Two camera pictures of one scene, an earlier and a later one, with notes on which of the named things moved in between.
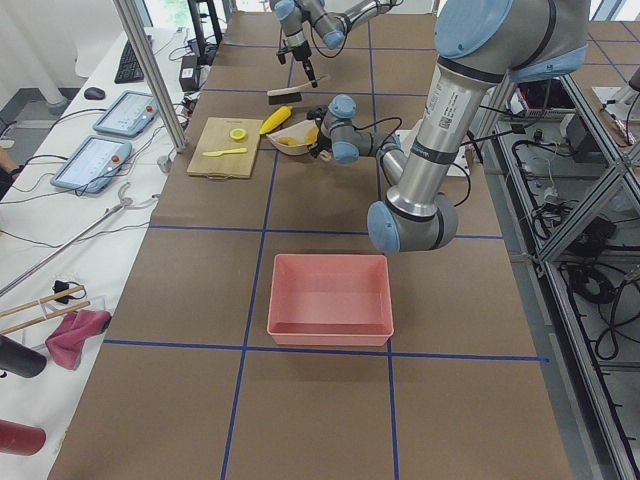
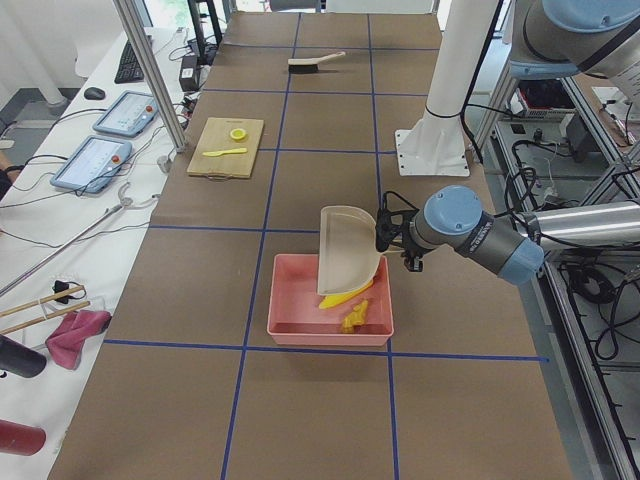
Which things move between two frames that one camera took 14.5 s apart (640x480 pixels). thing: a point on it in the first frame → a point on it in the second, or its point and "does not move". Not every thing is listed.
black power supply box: (190, 74) does not move
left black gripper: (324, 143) → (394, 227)
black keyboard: (129, 70) does not move
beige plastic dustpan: (295, 139) → (348, 254)
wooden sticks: (49, 298) does not move
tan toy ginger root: (288, 140) → (355, 318)
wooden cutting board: (226, 148) does not move
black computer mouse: (94, 93) does not move
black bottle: (20, 358) does not move
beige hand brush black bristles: (288, 95) → (309, 65)
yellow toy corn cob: (276, 120) → (332, 300)
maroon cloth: (66, 343) does not move
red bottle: (21, 439) does not move
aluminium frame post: (129, 13) does not move
